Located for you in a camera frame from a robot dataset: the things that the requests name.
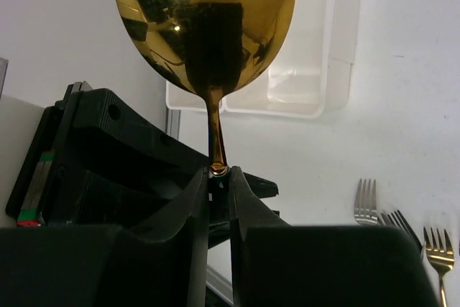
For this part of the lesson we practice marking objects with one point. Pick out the gold spoon green handle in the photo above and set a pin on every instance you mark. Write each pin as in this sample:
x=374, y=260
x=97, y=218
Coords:
x=209, y=48

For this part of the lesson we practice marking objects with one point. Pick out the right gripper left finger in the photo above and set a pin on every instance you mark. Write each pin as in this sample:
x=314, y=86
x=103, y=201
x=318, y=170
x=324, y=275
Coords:
x=159, y=262

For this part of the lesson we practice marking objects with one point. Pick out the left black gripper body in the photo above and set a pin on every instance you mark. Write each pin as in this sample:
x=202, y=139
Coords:
x=23, y=202

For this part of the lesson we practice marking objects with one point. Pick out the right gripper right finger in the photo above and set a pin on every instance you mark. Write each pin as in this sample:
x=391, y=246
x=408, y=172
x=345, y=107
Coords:
x=277, y=264

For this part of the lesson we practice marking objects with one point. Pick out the silver fork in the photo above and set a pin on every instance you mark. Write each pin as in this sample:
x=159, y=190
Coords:
x=365, y=204

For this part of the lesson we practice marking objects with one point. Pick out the white divided utensil tray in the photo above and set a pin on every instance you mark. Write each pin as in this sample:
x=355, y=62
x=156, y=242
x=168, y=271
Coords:
x=312, y=71

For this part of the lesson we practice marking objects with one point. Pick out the gold fork green handle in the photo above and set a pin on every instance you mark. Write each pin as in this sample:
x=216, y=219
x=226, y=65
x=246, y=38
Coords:
x=440, y=254

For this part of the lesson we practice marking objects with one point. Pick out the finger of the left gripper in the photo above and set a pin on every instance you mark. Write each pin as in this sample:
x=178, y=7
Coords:
x=114, y=141

